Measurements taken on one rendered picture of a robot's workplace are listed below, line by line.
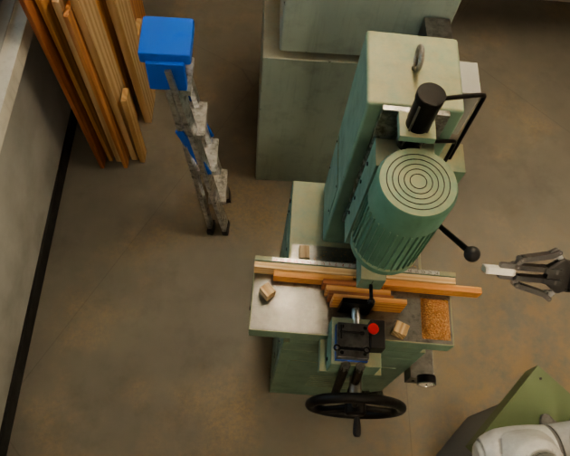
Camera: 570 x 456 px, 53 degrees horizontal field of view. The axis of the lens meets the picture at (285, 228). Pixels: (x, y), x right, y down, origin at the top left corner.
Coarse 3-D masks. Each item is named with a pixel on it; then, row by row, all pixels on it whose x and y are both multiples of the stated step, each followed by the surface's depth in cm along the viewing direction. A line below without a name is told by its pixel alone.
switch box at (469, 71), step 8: (464, 64) 137; (472, 64) 138; (464, 72) 136; (472, 72) 136; (464, 80) 135; (472, 80) 135; (464, 88) 134; (472, 88) 134; (464, 104) 137; (472, 104) 137; (464, 112) 140; (464, 120) 142; (456, 128) 146
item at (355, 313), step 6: (342, 300) 160; (348, 300) 160; (354, 300) 160; (360, 300) 160; (366, 300) 160; (342, 306) 162; (348, 306) 162; (354, 306) 162; (360, 306) 162; (366, 306) 161; (372, 306) 161; (348, 312) 167; (354, 312) 162; (360, 312) 166; (366, 312) 166; (354, 318) 161
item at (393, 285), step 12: (276, 276) 167; (288, 276) 168; (300, 276) 168; (312, 276) 168; (324, 276) 168; (336, 276) 169; (348, 276) 169; (384, 288) 171; (396, 288) 170; (408, 288) 169; (420, 288) 169; (432, 288) 169; (444, 288) 170; (456, 288) 170; (468, 288) 170; (480, 288) 171
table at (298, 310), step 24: (288, 288) 170; (312, 288) 171; (264, 312) 166; (288, 312) 167; (312, 312) 167; (336, 312) 168; (384, 312) 169; (408, 312) 170; (264, 336) 168; (288, 336) 167; (312, 336) 165; (408, 336) 166
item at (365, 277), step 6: (360, 264) 157; (360, 270) 156; (366, 270) 156; (360, 276) 156; (366, 276) 155; (372, 276) 155; (378, 276) 156; (384, 276) 156; (360, 282) 157; (366, 282) 157; (372, 282) 157; (378, 282) 156; (384, 282) 156; (366, 288) 160; (378, 288) 160
